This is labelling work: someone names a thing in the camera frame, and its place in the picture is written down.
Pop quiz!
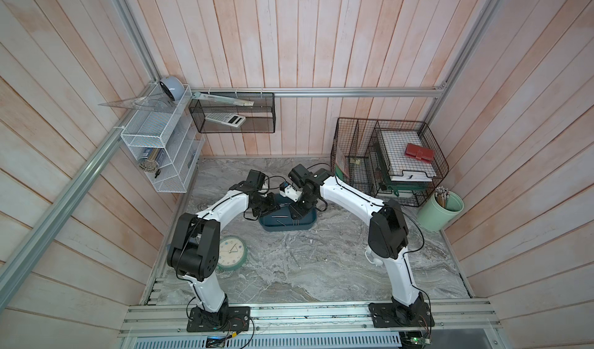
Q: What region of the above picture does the teal plastic storage box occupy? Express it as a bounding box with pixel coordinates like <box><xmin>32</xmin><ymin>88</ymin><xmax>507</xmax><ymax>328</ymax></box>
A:
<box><xmin>258</xmin><ymin>194</ymin><xmax>317</xmax><ymax>231</ymax></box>

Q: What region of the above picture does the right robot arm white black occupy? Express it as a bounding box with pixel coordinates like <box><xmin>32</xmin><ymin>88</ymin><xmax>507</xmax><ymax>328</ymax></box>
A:
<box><xmin>279</xmin><ymin>164</ymin><xmax>427</xmax><ymax>325</ymax></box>

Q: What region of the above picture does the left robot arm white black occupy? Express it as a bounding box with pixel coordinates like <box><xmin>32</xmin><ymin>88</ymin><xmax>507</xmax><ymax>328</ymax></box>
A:
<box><xmin>166</xmin><ymin>170</ymin><xmax>278</xmax><ymax>327</ymax></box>

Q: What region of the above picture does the white calculator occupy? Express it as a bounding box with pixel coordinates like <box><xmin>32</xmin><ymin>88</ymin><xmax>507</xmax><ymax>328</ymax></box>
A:
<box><xmin>205</xmin><ymin>113</ymin><xmax>246</xmax><ymax>128</ymax></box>

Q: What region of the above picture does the white paper stack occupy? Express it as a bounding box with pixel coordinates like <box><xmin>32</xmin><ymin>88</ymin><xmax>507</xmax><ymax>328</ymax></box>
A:
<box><xmin>379</xmin><ymin>129</ymin><xmax>437</xmax><ymax>182</ymax></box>

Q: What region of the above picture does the white alarm clock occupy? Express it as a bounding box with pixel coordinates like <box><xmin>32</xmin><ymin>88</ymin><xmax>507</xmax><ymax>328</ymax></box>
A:
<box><xmin>365</xmin><ymin>245</ymin><xmax>384</xmax><ymax>267</ymax></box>

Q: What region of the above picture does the red wallet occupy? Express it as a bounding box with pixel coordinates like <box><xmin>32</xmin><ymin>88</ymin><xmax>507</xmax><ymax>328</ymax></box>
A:
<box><xmin>405</xmin><ymin>143</ymin><xmax>435</xmax><ymax>163</ymax></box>

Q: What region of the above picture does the mint green pen cup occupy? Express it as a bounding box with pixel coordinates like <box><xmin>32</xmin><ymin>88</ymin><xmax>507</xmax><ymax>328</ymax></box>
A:
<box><xmin>417</xmin><ymin>187</ymin><xmax>465</xmax><ymax>232</ymax></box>

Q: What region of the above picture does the clear triangle ruler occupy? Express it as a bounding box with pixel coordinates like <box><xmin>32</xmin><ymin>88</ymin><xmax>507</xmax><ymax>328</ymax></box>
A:
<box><xmin>101</xmin><ymin>94</ymin><xmax>172</xmax><ymax>112</ymax></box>

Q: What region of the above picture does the blue grey round speaker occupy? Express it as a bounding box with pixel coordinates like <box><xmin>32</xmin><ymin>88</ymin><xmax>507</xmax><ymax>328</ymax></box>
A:
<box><xmin>159</xmin><ymin>76</ymin><xmax>185</xmax><ymax>102</ymax></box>

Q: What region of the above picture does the green round wall clock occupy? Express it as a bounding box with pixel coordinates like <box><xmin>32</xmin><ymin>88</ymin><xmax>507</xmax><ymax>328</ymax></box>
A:
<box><xmin>217</xmin><ymin>236</ymin><xmax>248</xmax><ymax>271</ymax></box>

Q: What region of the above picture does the black wire desk organizer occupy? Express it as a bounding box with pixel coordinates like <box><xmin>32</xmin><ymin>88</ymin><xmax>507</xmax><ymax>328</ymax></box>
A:
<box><xmin>331</xmin><ymin>117</ymin><xmax>450</xmax><ymax>208</ymax></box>

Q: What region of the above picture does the black wire wall basket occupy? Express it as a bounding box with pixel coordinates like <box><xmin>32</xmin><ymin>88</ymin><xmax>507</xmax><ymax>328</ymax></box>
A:
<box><xmin>189</xmin><ymin>92</ymin><xmax>276</xmax><ymax>134</ymax></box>

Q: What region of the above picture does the white wire wall shelf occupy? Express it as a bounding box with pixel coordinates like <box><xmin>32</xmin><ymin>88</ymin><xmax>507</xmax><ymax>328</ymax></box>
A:
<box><xmin>121</xmin><ymin>84</ymin><xmax>205</xmax><ymax>194</ymax></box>

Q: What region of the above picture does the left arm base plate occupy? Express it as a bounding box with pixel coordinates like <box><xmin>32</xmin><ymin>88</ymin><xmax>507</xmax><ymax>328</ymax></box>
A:
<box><xmin>187</xmin><ymin>306</ymin><xmax>251</xmax><ymax>333</ymax></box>

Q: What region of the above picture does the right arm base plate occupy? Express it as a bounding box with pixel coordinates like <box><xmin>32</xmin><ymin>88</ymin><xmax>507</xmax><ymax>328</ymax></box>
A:
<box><xmin>368</xmin><ymin>300</ymin><xmax>435</xmax><ymax>328</ymax></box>

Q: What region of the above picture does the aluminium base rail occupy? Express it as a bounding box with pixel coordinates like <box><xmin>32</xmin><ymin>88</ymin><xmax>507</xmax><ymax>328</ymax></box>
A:
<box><xmin>119</xmin><ymin>299</ymin><xmax>502</xmax><ymax>338</ymax></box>

